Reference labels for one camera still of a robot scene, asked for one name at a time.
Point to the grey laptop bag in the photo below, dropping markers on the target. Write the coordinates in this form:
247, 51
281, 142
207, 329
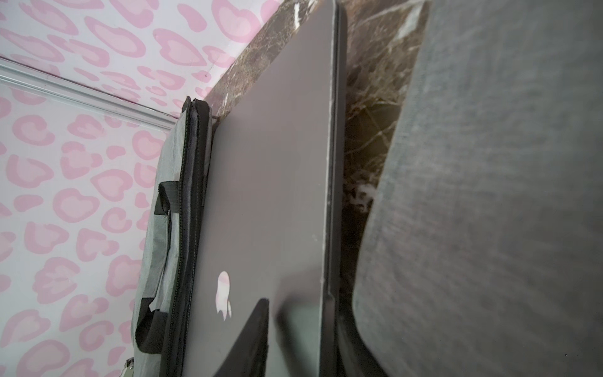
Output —
482, 255
165, 289

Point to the aluminium frame brace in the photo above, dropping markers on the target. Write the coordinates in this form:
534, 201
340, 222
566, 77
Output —
41, 83

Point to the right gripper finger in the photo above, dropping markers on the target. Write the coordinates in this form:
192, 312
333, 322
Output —
248, 356

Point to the dark grey laptop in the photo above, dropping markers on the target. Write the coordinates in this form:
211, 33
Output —
273, 210

